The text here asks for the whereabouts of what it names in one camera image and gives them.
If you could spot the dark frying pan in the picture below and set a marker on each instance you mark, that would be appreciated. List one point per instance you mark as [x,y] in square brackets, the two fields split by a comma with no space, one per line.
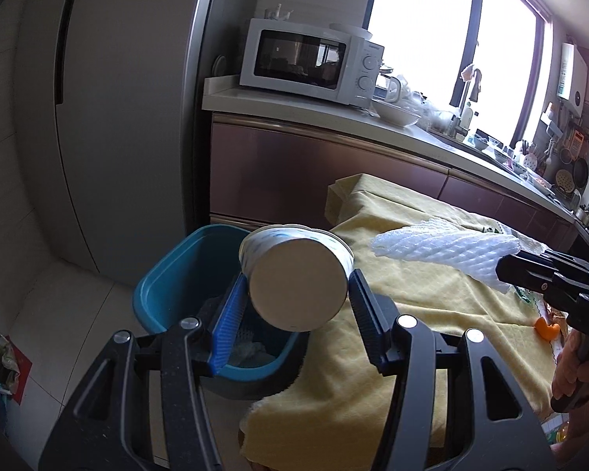
[581,172]

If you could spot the person's right hand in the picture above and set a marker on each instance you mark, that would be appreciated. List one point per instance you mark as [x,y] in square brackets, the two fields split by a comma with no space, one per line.
[567,363]

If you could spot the white plate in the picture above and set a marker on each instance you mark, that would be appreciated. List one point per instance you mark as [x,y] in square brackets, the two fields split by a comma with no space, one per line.
[351,31]

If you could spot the white wall water heater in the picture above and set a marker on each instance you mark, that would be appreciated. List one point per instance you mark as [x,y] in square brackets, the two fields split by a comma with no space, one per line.
[572,78]

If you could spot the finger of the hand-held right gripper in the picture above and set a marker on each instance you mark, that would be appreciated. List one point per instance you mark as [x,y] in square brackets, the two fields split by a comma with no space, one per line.
[530,274]
[559,259]

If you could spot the round metal strainer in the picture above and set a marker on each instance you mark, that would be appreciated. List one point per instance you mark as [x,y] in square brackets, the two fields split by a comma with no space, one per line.
[563,179]

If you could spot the small white ornament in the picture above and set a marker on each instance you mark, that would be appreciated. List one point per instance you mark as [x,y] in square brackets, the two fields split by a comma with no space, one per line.
[277,13]

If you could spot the small round dish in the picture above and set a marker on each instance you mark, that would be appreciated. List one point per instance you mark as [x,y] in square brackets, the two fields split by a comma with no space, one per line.
[220,64]

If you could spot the crumpled white paper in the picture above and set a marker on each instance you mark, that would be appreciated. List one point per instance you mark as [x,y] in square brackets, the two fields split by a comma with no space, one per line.
[250,353]

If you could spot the metal kitchen faucet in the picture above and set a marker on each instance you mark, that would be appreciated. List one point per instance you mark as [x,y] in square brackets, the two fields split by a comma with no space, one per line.
[475,83]

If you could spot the white ceramic bowl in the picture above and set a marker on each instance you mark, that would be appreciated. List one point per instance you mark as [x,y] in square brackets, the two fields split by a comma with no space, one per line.
[397,114]

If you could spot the brown kitchen cabinet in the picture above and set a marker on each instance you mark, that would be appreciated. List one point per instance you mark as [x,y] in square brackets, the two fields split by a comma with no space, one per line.
[275,171]

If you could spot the white foam fruit net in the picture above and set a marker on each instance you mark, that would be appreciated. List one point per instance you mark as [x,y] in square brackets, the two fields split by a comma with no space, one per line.
[437,250]

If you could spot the yellow patterned tablecloth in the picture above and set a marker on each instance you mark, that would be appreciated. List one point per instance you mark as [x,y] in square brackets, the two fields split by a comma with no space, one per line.
[422,299]

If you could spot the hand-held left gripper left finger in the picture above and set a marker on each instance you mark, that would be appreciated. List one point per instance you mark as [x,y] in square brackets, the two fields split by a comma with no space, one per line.
[228,324]

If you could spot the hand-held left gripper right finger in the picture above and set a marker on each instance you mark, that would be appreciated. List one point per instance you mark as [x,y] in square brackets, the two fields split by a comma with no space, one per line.
[368,319]

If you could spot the grey refrigerator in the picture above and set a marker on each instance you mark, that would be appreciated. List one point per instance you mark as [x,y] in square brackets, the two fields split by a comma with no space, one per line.
[127,108]

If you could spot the orange peel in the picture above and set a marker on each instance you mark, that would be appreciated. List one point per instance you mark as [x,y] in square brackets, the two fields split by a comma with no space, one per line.
[545,329]

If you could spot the white microwave oven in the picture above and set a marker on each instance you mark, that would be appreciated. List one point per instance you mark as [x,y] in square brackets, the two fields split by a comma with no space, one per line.
[299,54]

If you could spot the white paper cup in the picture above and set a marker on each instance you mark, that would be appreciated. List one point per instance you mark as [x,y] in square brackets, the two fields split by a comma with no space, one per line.
[297,284]

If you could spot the blue plastic trash bin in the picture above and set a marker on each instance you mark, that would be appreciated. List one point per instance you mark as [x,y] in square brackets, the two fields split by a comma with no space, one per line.
[176,274]

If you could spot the glass electric kettle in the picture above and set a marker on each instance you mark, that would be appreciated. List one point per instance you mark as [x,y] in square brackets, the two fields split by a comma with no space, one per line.
[387,89]

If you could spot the red bag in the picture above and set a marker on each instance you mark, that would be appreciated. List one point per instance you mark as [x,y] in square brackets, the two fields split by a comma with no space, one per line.
[17,363]

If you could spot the kitchen window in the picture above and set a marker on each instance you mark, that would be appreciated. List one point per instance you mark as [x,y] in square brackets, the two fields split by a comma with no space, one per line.
[422,34]

